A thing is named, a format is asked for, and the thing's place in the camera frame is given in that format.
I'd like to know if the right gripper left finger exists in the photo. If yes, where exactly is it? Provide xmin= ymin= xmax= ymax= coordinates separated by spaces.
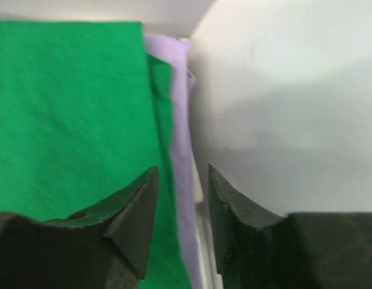
xmin=0 ymin=167 xmax=159 ymax=288

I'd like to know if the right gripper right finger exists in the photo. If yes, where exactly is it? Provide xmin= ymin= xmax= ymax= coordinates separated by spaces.
xmin=208 ymin=166 xmax=372 ymax=288

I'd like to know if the green t-shirt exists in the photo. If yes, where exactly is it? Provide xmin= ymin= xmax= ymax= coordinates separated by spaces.
xmin=0 ymin=20 xmax=191 ymax=288

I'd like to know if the folded purple t-shirt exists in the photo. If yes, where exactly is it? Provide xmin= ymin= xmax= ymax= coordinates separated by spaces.
xmin=144 ymin=34 xmax=203 ymax=288

